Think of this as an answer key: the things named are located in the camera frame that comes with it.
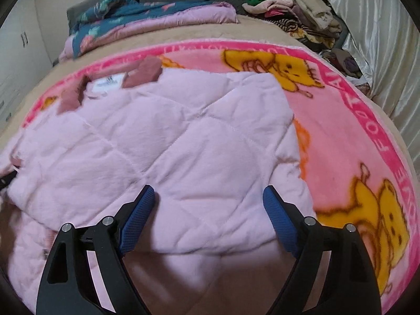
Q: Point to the pile of assorted clothes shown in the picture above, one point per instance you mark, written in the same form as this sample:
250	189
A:
295	10

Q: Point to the white satin curtain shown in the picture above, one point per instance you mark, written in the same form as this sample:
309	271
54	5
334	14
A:
377	26

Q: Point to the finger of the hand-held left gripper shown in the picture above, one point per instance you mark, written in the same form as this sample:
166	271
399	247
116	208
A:
6	181

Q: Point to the white wardrobe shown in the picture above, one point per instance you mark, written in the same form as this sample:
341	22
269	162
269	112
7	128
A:
19	62

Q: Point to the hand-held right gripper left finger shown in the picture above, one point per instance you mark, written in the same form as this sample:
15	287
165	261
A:
141	209

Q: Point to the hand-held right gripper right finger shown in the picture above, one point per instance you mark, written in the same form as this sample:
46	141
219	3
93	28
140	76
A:
278	215

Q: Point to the pink printed blanket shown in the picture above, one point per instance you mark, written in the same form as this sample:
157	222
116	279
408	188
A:
331	121

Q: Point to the pink quilted jacket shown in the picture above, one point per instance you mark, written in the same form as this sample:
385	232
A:
164	137

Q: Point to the teal floral pink quilt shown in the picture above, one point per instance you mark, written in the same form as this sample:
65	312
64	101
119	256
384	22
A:
151	23

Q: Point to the beige bed cover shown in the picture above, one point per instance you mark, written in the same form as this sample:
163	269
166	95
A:
203	32

